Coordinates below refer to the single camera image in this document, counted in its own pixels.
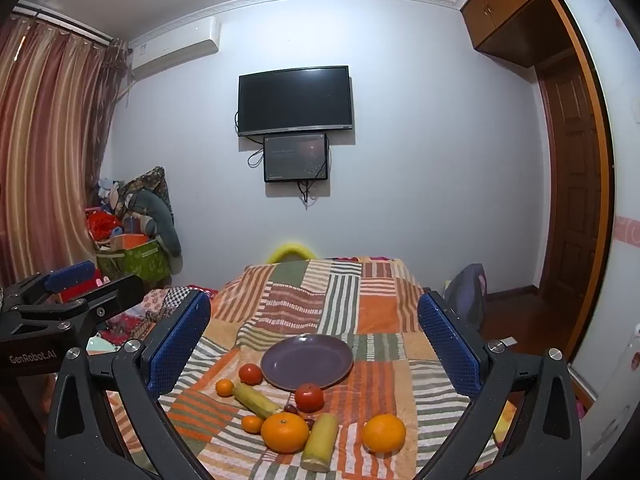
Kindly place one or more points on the brown wooden door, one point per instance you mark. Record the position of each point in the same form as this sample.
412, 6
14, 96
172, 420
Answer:
570, 185

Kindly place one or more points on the large orange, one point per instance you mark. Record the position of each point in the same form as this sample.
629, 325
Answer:
384, 434
285, 432

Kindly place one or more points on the floral bedding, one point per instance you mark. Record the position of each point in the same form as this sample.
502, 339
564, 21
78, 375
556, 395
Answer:
165, 302

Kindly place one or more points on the dark red grape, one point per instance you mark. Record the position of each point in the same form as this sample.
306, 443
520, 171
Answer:
290, 408
310, 421

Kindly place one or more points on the thin sugarcane segment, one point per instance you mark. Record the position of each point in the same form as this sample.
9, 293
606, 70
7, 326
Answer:
255, 400

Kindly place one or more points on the green storage box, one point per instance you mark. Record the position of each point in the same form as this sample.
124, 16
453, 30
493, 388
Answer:
135, 262

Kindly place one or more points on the small black wall screen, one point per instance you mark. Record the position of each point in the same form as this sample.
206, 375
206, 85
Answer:
295, 157

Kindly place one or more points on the white appliance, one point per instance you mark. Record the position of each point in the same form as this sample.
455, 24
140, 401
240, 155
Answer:
615, 400

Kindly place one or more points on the red box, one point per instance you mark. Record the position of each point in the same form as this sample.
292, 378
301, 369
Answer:
80, 292

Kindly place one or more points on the large red tomato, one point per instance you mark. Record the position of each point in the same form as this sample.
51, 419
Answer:
309, 397

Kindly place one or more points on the curtain rail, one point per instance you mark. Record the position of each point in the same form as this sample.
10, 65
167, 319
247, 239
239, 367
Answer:
60, 22

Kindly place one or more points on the wooden overhead cabinet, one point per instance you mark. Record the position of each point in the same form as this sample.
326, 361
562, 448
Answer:
510, 15

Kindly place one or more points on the striped patchwork blanket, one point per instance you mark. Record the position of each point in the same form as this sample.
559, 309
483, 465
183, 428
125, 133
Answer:
380, 310

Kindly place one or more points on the frosted sliding wardrobe door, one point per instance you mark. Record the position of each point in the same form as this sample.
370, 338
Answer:
615, 170

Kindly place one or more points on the striped red curtain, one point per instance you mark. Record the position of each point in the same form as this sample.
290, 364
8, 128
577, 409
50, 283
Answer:
50, 150

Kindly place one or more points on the purple plate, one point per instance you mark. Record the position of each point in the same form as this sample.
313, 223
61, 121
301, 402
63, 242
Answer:
306, 360

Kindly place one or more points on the red plastic bag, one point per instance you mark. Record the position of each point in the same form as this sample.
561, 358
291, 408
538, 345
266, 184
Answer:
102, 225

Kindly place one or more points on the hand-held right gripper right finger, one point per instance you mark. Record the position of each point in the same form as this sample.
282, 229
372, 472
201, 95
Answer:
447, 345

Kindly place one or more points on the white air conditioner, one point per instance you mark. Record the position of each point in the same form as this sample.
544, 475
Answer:
175, 45

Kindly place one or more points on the small red tomato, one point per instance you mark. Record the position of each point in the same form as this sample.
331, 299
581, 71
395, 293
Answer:
251, 374

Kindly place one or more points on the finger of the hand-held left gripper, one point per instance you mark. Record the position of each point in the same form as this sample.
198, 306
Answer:
112, 297
70, 276

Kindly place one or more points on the black wall television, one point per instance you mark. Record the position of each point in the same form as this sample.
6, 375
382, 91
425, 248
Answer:
295, 100

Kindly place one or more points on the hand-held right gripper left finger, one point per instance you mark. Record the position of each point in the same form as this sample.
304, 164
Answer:
177, 345

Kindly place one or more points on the thick sugarcane segment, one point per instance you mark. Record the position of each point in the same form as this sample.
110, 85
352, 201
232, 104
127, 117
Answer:
320, 442

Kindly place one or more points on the small mandarin orange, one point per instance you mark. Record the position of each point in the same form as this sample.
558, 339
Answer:
225, 387
252, 424

